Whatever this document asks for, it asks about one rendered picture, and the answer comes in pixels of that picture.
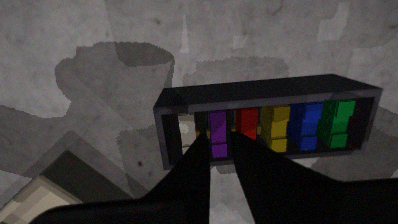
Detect beige square tray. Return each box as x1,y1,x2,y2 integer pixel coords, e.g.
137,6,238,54
0,150,133,224

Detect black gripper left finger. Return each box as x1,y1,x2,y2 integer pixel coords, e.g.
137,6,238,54
28,134,210,224

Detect red fuse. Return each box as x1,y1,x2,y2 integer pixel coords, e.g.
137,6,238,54
235,107,258,141

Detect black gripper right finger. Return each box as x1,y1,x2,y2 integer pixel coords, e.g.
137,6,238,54
230,131,398,224

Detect black fuse block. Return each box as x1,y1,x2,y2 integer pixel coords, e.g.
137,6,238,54
153,74,384,170

